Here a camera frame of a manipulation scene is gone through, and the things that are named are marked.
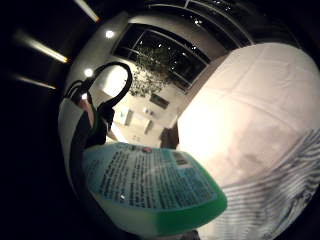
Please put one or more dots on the dark wall screen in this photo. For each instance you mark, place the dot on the dark wall screen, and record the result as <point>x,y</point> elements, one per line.
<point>159,100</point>

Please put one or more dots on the large dark window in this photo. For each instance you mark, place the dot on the large dark window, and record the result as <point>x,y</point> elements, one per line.
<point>186,63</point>

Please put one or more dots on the long ceiling strip lamp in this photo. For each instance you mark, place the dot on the long ceiling strip lamp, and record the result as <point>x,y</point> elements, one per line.
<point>35,82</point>
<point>87,10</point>
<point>43,48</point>

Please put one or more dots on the dark chair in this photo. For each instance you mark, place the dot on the dark chair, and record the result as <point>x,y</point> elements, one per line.
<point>168,138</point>

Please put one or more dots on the round ceiling spot lamp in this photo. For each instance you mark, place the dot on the round ceiling spot lamp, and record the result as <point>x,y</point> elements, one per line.
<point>109,34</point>
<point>88,72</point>

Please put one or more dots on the green bottle with blue label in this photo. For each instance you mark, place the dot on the green bottle with blue label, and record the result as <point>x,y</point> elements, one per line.
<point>156,190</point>

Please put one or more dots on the striped grey white cloth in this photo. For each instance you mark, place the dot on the striped grey white cloth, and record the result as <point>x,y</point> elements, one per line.
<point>266,196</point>

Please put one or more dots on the leafy indoor tree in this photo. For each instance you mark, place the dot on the leafy indoor tree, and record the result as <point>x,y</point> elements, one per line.
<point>150,71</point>

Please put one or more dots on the curved upper window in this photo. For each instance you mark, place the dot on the curved upper window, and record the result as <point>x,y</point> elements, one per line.
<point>213,20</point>

